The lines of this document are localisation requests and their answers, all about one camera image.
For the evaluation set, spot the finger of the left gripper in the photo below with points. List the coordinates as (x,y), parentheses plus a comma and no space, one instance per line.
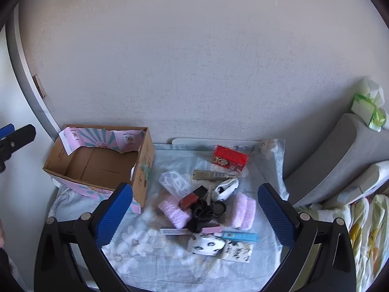
(6,130)
(15,141)

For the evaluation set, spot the floral light blue cloth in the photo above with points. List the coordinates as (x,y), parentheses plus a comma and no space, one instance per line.
(149,250)

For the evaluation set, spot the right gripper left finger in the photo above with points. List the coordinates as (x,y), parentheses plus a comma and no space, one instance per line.
(95,230)

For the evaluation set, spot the black fabric scrunchie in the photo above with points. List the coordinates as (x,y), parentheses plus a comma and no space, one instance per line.
(201,215)

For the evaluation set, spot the grey cushion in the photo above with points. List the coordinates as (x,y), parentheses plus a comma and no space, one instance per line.
(349,149)

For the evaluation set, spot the black round compact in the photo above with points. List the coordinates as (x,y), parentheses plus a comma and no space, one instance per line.
(218,208)

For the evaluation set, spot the cardboard box pink lining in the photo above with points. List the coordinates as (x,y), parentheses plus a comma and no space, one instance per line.
(94,160)

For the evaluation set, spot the gold cosmetic tube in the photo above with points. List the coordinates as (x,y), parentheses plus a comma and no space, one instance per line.
(211,175)

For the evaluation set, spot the clear plastic case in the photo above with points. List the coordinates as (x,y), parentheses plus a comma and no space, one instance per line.
(175,184)

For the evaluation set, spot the red lip gloss bottle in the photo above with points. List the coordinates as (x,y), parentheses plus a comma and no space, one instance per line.
(192,198)

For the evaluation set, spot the floral white small box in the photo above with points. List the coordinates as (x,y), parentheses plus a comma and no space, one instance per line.
(236,251)

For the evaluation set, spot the light blue tube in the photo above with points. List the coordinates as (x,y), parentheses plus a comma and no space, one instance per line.
(238,236)

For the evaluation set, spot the floral yellow bedding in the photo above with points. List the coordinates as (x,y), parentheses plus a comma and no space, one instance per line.
(367,223)

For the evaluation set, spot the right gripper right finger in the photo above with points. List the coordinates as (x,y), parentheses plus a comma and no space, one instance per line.
(297,234)

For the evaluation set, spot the white panda sock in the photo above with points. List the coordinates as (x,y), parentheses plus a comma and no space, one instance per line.
(203,244)
(224,190)

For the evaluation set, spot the green tissue pack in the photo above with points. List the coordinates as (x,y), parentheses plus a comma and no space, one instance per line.
(368,104)

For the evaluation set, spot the pink fluffy sock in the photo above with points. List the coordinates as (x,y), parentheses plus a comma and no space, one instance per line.
(170,207)
(242,213)

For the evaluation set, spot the red snack box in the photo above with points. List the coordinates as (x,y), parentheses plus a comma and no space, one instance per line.
(229,159)

